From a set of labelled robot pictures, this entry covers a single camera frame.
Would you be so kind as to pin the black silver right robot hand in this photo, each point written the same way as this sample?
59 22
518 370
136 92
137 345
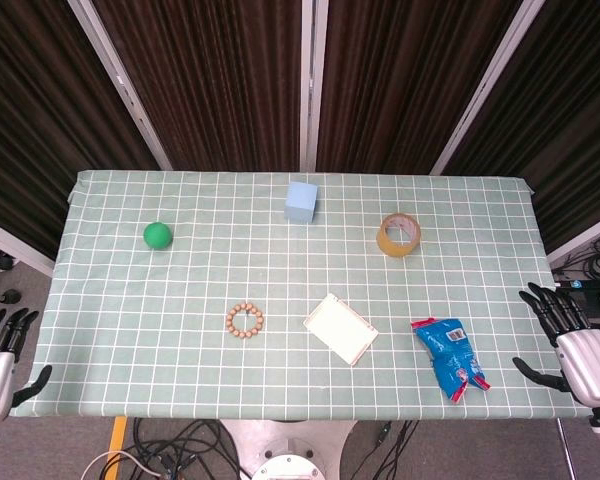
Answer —
590 365

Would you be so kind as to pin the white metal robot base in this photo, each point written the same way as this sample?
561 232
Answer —
287 450

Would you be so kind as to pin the black electronics box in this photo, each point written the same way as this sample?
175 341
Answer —
597 299

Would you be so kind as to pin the black caster wheel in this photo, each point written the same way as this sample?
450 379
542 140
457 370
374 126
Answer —
9 297

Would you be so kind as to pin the yellow floor tape strip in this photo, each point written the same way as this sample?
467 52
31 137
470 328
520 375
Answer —
117 440

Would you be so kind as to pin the blue snack bag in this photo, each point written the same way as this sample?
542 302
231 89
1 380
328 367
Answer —
450 360

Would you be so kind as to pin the green checkered tablecloth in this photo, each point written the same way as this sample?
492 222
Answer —
180 360

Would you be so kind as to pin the green ball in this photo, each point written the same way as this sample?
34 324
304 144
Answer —
157 236

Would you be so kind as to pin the yellow packing tape roll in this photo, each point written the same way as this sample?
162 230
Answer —
389 247

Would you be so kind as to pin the dark brown corrugated panel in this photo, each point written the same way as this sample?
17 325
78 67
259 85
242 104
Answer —
215 80
35 120
405 80
575 120

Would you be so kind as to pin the light blue foam cube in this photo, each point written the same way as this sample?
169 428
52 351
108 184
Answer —
301 200

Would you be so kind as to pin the white metal partition rail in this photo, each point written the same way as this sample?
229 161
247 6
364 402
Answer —
587 235
15 247

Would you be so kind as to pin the white metal partition post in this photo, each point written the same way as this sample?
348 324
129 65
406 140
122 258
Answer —
485 90
311 85
125 90

